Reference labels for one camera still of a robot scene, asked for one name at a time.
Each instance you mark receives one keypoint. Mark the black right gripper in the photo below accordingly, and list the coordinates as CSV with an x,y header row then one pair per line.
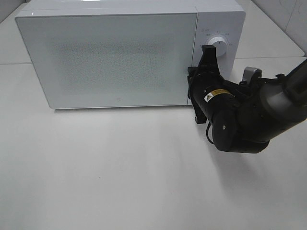
x,y
207,91

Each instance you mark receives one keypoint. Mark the white microwave door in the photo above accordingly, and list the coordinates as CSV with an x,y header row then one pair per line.
x,y
111,61

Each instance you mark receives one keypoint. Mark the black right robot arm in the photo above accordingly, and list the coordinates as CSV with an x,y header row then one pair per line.
x,y
243,117

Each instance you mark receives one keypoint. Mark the upper white power knob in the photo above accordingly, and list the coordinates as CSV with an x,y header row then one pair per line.
x,y
220,43

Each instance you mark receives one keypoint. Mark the white microwave oven body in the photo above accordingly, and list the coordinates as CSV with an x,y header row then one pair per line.
x,y
214,17

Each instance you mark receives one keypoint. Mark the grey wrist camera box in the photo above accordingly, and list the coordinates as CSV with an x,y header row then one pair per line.
x,y
250,74

